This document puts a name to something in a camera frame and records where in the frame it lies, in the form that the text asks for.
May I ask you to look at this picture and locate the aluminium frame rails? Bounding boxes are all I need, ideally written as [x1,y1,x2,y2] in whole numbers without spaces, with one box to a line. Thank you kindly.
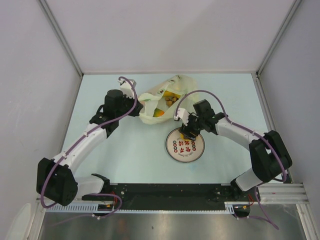
[258,181,309,205]

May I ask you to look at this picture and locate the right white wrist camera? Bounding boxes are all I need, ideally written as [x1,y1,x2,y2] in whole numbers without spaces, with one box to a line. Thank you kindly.
[173,107,190,126]

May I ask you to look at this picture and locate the orange fake fruit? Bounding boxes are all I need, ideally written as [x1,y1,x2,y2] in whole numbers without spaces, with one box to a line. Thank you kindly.
[163,90,181,99]

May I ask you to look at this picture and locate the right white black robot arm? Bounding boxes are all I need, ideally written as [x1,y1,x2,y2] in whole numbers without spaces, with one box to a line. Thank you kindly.
[174,99,293,201]

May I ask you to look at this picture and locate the white slotted cable duct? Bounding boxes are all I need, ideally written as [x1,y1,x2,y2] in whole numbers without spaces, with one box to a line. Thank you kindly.
[46,201,237,215]

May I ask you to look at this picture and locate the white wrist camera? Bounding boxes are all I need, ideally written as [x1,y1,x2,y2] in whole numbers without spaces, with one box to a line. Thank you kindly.
[173,107,190,126]
[118,76,136,99]

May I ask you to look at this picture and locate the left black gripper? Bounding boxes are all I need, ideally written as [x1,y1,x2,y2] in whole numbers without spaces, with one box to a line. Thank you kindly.
[115,91,143,120]

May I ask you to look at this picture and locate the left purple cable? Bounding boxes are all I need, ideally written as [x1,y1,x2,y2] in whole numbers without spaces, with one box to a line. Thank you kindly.
[39,76,140,227]

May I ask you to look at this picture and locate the white plate red characters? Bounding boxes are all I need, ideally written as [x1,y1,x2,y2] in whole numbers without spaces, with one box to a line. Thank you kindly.
[165,128,205,163]

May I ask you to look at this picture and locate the green orange fake mango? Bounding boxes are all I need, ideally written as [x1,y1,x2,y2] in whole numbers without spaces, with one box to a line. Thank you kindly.
[153,108,165,118]

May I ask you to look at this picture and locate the yellow fake bell pepper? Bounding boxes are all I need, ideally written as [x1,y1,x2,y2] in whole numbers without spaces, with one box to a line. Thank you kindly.
[180,133,197,142]

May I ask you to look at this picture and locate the pale yellow plastic bag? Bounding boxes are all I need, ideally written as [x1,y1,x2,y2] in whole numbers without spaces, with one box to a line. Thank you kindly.
[138,74,199,125]

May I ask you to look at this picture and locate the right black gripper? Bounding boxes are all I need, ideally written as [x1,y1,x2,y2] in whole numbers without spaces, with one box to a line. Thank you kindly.
[179,112,205,141]

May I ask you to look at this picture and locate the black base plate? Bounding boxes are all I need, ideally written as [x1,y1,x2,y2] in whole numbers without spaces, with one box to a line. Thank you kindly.
[81,182,261,211]

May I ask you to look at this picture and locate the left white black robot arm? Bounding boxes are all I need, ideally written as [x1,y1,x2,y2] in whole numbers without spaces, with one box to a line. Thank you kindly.
[36,88,143,209]

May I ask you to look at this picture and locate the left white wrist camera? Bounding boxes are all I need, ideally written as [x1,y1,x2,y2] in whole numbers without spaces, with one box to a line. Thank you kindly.
[118,76,136,99]

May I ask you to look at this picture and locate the brown fake longan bunch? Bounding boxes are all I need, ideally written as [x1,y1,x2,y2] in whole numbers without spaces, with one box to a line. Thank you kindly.
[164,96,178,107]

